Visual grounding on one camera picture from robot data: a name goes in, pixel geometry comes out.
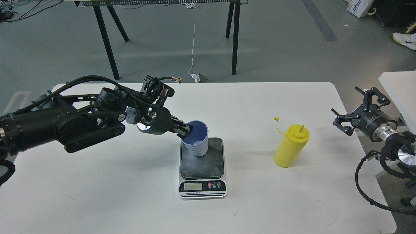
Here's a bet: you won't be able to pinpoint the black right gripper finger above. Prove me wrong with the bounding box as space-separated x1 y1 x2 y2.
354 86 391 113
331 108 359 136

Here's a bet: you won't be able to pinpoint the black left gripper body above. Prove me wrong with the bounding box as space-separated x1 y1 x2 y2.
136 108 179 135

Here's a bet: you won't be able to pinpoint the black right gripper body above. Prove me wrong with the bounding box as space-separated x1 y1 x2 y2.
353 106 397 142

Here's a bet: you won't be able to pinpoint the blue plastic cup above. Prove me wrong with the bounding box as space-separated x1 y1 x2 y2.
182 120 209 157

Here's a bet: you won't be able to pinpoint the yellow squeeze bottle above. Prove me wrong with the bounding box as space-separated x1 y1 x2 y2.
274 124 310 168

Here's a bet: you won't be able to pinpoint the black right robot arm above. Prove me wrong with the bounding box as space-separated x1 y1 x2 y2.
332 86 415 216

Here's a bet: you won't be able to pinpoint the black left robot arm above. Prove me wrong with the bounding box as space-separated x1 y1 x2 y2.
1 75 193 184

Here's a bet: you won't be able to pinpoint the digital kitchen scale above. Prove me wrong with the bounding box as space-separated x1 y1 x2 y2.
178 137 228 200

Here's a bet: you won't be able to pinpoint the white sneaker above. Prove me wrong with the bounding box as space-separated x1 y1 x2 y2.
392 32 416 50

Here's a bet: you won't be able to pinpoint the white blue bag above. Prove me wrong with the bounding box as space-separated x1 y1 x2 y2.
345 0 376 18

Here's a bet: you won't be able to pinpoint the black trestle table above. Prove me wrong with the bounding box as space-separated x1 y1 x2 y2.
67 0 248 80

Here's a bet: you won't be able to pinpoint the white cable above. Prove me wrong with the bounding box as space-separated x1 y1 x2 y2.
185 3 200 82

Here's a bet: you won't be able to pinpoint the black floor cables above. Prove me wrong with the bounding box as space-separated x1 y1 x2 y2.
0 0 62 24

